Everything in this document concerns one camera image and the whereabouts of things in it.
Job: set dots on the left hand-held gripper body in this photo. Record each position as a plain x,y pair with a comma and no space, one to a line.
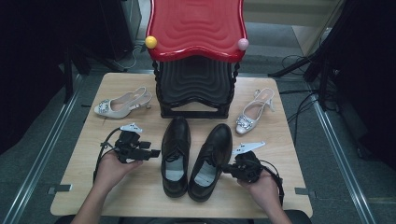
127,146

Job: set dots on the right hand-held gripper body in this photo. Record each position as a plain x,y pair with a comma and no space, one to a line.
249,168

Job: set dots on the black leather shoe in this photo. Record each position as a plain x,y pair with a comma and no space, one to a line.
219,140
176,133

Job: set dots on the white heeled shoe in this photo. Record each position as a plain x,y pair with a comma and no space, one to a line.
244,124
107,109

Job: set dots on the red and black shoe rack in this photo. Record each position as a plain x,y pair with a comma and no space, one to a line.
196,28

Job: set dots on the person's right hand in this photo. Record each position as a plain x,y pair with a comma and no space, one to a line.
266,189

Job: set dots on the person's left hand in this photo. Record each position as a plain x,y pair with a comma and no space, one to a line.
109,171

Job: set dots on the grey tape tab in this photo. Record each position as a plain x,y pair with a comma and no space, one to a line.
305,192
59,189

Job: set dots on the black metal stand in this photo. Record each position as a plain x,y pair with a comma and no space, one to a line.
67,87

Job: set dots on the black tripod stand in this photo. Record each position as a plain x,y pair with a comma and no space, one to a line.
292,67

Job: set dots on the black cabinet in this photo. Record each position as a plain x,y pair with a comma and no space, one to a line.
115,28

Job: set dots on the dark curtain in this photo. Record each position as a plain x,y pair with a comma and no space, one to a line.
28,62
367,77

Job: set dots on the beige wooden board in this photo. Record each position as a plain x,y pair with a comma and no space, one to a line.
311,37

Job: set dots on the metal floor rail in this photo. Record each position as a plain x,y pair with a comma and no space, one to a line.
42,155
346,171

